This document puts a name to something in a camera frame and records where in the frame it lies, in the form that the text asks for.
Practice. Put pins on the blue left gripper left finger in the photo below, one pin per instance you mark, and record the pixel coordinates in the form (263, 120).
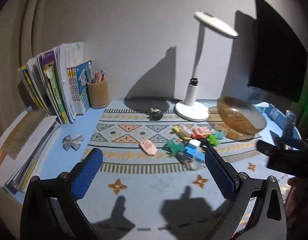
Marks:
(84, 173)

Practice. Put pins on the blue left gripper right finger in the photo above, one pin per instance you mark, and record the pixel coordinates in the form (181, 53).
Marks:
(223, 173)

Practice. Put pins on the white charger cube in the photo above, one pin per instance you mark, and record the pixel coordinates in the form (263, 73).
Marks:
(193, 143)

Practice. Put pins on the pink capybara carton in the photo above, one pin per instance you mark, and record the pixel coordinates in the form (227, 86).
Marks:
(201, 132)

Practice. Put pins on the clear correction tape dispenser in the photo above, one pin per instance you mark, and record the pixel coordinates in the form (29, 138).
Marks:
(185, 129)

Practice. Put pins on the green dinosaur toy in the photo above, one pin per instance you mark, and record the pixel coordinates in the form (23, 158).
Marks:
(173, 147)

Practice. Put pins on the grey white star toy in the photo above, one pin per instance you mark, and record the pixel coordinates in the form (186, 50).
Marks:
(72, 142)

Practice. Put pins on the black phone on stand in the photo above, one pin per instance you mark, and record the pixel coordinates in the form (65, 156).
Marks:
(289, 123)

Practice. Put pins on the tissue box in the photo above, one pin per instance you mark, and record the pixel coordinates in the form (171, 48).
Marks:
(261, 107)

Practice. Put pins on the amber ribbed glass bowl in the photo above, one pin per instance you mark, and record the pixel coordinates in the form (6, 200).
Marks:
(240, 115)

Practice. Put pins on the pink eraser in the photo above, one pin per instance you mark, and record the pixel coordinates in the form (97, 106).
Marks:
(148, 147)

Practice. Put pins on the patterned blue table mat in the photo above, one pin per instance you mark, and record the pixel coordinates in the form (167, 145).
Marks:
(135, 195)

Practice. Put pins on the stack of flat books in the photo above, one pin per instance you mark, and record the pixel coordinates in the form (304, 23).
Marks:
(19, 142)

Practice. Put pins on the cork pencil holder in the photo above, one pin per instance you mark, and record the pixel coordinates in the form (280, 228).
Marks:
(98, 94)

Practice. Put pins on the small dark round figurine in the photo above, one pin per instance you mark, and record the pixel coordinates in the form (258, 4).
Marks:
(155, 114)

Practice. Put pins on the black monitor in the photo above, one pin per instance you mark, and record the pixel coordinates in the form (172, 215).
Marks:
(280, 59)

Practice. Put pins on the row of upright books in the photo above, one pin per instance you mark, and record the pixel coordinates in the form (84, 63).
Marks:
(56, 81)

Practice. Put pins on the pens in holder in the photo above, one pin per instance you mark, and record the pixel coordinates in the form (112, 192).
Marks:
(98, 76)

